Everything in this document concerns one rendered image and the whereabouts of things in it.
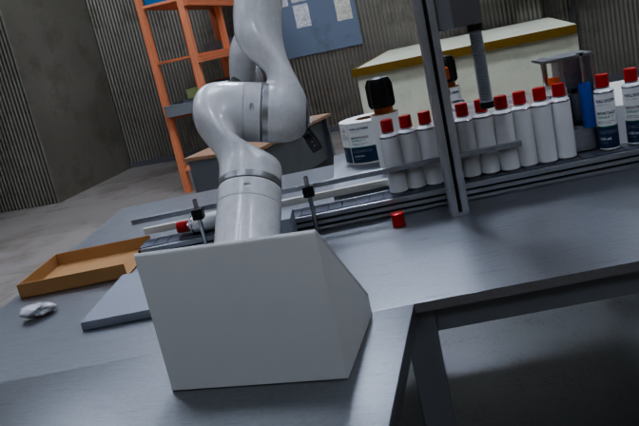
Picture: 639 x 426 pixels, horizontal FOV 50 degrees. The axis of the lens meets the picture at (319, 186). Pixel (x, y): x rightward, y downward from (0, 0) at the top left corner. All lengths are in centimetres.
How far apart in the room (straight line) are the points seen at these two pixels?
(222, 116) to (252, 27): 19
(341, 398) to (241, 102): 60
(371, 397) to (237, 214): 40
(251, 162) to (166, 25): 892
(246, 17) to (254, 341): 64
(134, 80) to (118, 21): 86
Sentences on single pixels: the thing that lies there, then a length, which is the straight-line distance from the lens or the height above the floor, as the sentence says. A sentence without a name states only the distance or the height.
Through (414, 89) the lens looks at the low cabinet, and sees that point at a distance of 659.
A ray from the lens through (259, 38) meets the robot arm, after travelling 137.
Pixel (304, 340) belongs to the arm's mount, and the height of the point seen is 90.
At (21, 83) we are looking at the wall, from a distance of 909.
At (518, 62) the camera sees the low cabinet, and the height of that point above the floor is 72.
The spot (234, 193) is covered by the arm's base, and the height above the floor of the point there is 110.
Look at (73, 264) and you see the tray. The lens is 219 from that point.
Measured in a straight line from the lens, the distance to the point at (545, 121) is 190.
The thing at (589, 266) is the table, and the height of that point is 83.
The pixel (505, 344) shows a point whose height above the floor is 22.
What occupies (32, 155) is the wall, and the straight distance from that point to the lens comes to 921.
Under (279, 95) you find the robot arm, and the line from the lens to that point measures 133.
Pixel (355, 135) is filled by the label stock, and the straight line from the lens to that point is 234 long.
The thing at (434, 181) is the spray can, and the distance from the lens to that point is 187.
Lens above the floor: 134
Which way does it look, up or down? 12 degrees down
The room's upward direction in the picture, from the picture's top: 12 degrees counter-clockwise
